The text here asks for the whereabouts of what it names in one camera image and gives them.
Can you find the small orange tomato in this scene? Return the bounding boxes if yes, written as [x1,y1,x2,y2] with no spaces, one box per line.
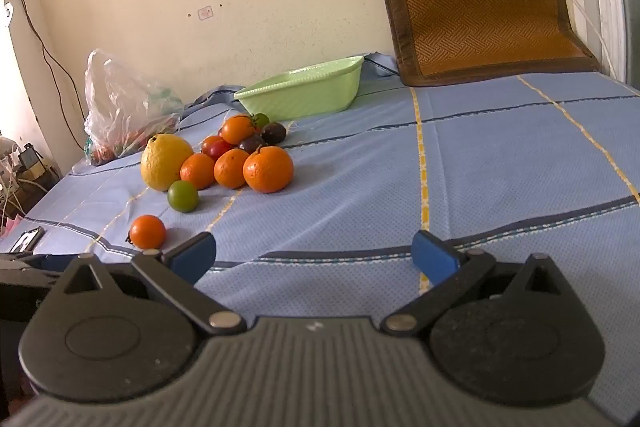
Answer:
[127,215,166,251]

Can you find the green lime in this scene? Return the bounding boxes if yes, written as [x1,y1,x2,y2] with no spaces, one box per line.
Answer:
[167,180,200,213]

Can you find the orange mandarin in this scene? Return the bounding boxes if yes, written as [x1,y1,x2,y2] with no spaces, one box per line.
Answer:
[180,153,215,191]
[214,148,250,190]

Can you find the large yellow grapefruit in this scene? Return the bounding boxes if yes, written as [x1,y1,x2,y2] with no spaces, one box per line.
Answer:
[140,133,193,192]

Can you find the red tomato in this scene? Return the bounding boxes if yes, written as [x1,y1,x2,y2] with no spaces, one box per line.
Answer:
[201,135,234,161]

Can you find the large orange with stem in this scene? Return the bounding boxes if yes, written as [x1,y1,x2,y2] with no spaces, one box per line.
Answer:
[243,146,294,194]

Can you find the dark purple plum front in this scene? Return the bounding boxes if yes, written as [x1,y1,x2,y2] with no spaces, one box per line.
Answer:
[238,133,266,155]

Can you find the dark purple plum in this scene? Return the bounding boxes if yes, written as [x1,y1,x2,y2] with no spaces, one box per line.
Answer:
[260,121,286,145]
[238,133,266,155]

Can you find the dark purple plum back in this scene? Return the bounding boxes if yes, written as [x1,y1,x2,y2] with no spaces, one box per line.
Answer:
[260,121,286,145]

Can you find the smartphone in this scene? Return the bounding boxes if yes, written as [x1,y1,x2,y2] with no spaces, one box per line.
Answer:
[9,227,44,255]

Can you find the cluttered side table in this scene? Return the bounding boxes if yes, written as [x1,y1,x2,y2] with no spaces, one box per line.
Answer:
[1,135,61,237]

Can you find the blue checked bed sheet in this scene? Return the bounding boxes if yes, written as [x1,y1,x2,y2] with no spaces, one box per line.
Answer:
[1,54,639,422]

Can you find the clear plastic bag of fruit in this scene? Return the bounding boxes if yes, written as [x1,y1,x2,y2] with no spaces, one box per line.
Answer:
[85,49,183,166]

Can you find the green tomato with stem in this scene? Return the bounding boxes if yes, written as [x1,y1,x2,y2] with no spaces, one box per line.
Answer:
[250,113,270,131]

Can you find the light green plastic basin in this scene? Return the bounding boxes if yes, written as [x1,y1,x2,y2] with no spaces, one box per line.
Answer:
[234,55,364,121]

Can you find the brown woven seat cushion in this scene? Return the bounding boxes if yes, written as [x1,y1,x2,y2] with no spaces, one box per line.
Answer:
[384,0,600,87]

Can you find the black wall cable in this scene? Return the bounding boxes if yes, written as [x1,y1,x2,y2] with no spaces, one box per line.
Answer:
[0,0,87,151]

